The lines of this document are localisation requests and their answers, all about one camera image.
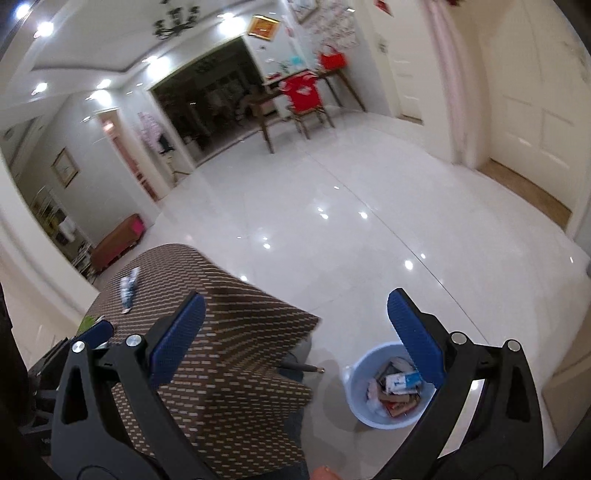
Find red brown bench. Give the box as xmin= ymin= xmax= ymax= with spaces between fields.
xmin=90 ymin=214 xmax=146 ymax=274

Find white shoe rack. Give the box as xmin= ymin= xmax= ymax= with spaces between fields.
xmin=30 ymin=186 xmax=96 ymax=283

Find framed picture left wall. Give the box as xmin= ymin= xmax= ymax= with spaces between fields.
xmin=51 ymin=148 xmax=79 ymax=188

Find framed picture right wall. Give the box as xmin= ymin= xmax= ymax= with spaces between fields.
xmin=287 ymin=0 xmax=318 ymax=24

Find brown polka dot tablecloth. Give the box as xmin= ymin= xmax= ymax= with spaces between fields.
xmin=86 ymin=244 xmax=319 ymax=479

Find cream panel door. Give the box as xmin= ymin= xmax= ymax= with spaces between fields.
xmin=473 ymin=1 xmax=590 ymax=209

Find coat rack with clothes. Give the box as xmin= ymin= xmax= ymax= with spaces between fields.
xmin=137 ymin=112 xmax=174 ymax=155

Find newspaper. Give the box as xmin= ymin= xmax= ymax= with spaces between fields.
xmin=367 ymin=378 xmax=387 ymax=416

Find grey slipper foot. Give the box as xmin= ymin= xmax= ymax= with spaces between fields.
xmin=286 ymin=336 xmax=312 ymax=365

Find white far door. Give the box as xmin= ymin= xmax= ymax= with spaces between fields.
xmin=370 ymin=0 xmax=424 ymax=123

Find green plastic wrapper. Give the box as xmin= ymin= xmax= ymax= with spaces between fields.
xmin=77 ymin=315 xmax=103 ymax=335

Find light blue trash bucket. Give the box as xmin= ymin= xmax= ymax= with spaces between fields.
xmin=342 ymin=342 xmax=436 ymax=430

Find wooden dining table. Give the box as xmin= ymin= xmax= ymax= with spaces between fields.
xmin=249 ymin=68 xmax=367 ymax=154

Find pink door curtain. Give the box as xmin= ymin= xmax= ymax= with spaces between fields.
xmin=421 ymin=1 xmax=490 ymax=170

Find blue white carton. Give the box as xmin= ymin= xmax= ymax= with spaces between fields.
xmin=386 ymin=371 xmax=423 ymax=394

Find chair with red cover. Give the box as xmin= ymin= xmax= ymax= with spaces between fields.
xmin=279 ymin=70 xmax=335 ymax=140

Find black chandelier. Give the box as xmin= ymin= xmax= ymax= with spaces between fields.
xmin=153 ymin=0 xmax=201 ymax=40

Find framed picture wall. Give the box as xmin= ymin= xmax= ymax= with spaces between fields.
xmin=287 ymin=0 xmax=318 ymax=24
xmin=51 ymin=148 xmax=79 ymax=188

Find small clear wrapper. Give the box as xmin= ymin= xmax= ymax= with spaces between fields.
xmin=119 ymin=267 xmax=140 ymax=314

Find person thumb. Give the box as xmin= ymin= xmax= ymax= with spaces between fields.
xmin=310 ymin=465 xmax=342 ymax=480

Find red gift bag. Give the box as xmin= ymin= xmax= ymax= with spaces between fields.
xmin=318 ymin=44 xmax=348 ymax=71

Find red gold diamond decoration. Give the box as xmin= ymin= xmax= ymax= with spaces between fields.
xmin=246 ymin=15 xmax=280 ymax=42

